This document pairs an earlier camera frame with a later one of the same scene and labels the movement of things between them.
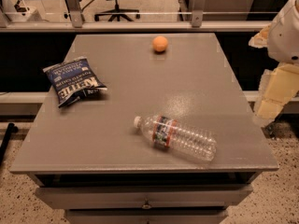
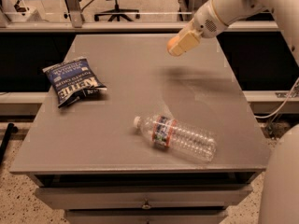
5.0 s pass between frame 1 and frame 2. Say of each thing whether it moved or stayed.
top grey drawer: stayed
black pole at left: stayed
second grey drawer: stayed
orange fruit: moved
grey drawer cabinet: stayed
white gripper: moved
